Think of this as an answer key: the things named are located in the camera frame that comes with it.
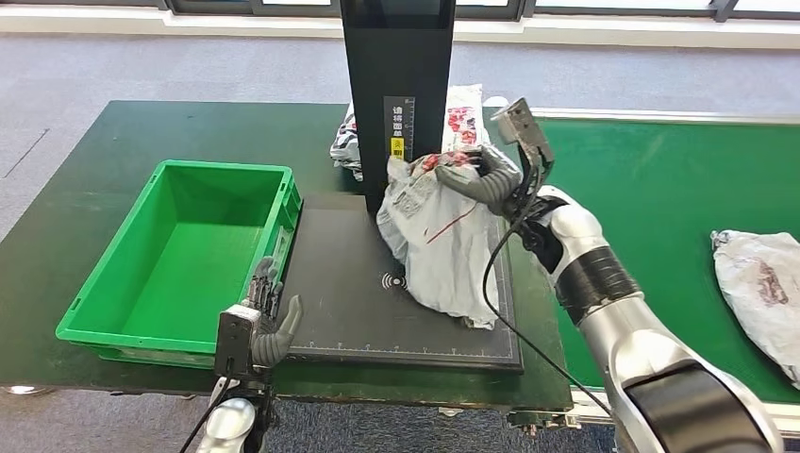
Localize dark green table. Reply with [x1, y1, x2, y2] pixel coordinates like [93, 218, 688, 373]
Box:
[0, 99, 575, 415]

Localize dark window frame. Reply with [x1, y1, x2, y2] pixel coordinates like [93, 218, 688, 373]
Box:
[0, 0, 800, 23]

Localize black inbound scanner machine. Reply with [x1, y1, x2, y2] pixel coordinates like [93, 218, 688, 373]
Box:
[281, 0, 525, 375]

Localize white window sill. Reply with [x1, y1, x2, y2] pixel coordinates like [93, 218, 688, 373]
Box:
[0, 5, 800, 51]

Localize black yellow ruler sticker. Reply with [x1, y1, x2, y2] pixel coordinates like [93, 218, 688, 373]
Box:
[382, 95, 416, 160]

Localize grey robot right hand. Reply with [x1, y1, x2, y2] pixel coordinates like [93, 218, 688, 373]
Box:
[435, 144, 520, 200]

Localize white parcel bag black stripes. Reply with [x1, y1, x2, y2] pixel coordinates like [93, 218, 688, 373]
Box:
[329, 103, 364, 182]

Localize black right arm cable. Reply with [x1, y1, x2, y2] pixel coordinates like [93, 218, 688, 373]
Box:
[481, 160, 615, 419]

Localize white parcel bag red pictures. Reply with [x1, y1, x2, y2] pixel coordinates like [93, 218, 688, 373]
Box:
[442, 84, 486, 155]

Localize grey parcel bag faded print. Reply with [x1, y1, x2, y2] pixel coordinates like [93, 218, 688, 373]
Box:
[710, 229, 800, 390]

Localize green plastic crate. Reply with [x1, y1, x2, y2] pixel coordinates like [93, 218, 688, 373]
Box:
[55, 159, 304, 370]

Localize green conveyor belt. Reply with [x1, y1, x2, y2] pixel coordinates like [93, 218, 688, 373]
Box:
[536, 117, 800, 405]

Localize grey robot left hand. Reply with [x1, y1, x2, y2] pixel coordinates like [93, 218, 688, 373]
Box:
[242, 256, 305, 342]

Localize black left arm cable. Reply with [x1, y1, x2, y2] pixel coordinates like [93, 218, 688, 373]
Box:
[177, 375, 232, 453]

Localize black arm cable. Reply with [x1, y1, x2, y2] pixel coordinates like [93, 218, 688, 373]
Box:
[481, 160, 615, 419]
[177, 375, 232, 453]

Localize grey red-print parcel bag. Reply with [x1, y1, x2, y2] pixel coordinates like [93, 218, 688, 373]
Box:
[375, 149, 501, 330]

